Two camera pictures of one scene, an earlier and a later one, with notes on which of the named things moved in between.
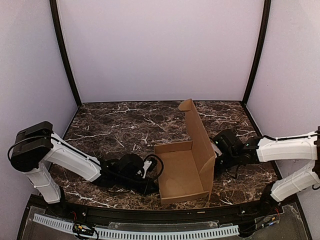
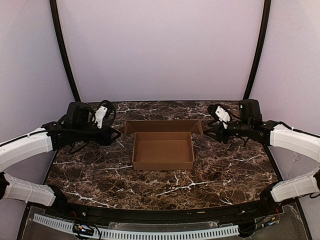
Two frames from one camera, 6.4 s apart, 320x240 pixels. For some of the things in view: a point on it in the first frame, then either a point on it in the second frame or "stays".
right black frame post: [267, 3] stays
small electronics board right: [270, 221] stays
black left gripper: [149, 186] → [108, 136]
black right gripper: [219, 164] → [221, 133]
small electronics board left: [81, 228] stays
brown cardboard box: [185, 168] → [163, 144]
